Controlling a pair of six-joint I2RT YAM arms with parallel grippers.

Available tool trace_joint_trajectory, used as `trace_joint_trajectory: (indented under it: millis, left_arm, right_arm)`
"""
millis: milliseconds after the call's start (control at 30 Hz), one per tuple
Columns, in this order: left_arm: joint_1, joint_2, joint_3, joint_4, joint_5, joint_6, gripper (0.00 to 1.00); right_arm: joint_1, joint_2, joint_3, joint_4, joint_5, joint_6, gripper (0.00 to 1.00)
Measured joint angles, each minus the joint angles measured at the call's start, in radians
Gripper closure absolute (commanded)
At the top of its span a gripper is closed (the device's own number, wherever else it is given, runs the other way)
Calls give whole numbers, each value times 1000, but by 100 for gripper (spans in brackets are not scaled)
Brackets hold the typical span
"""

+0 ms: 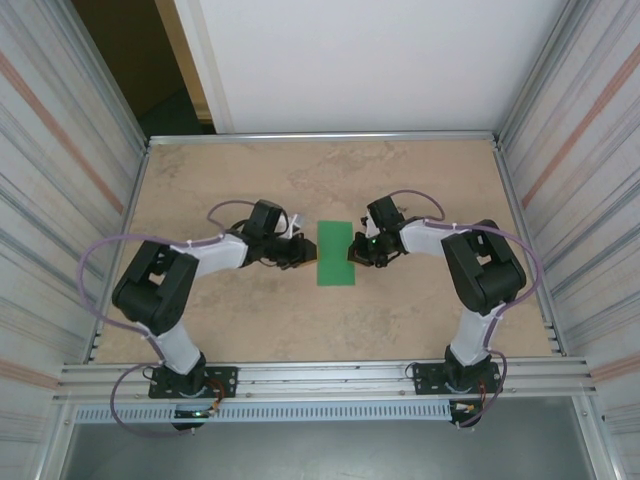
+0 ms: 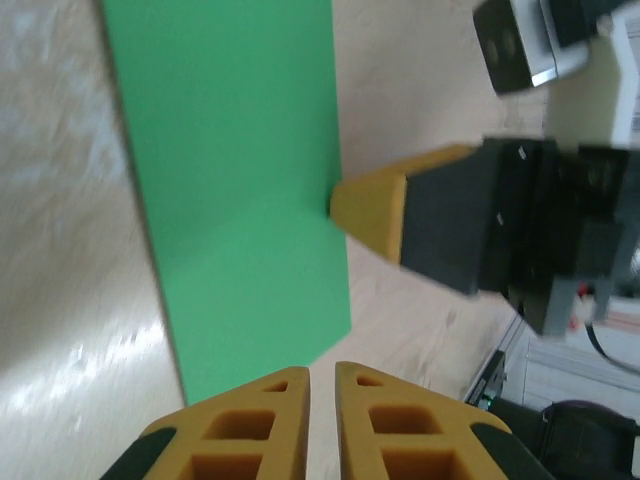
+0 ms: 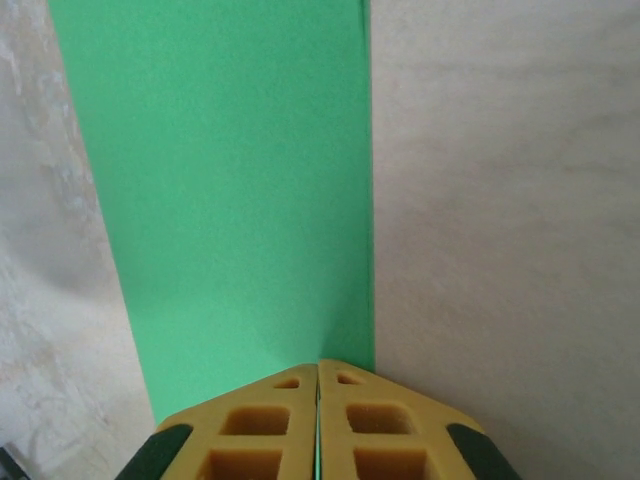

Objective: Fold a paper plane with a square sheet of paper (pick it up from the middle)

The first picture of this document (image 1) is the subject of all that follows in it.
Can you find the small controller circuit board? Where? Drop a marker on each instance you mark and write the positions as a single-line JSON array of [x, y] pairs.
[[192, 413], [465, 409]]

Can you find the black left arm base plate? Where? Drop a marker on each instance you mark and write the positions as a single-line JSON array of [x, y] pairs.
[[225, 380]]

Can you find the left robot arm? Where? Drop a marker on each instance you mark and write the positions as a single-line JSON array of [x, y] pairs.
[[155, 285]]

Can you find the thin aluminium frame rail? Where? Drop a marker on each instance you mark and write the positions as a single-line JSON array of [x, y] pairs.
[[516, 200], [133, 200], [325, 137]]

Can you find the wide aluminium mounting rail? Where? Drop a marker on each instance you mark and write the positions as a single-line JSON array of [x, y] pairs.
[[325, 382]]

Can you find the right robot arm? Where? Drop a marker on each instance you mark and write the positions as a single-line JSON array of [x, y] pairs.
[[480, 270]]

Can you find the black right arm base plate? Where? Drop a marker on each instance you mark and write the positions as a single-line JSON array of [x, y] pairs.
[[425, 380]]

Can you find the green paper sheet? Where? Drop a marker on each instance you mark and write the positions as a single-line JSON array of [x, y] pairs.
[[336, 252]]

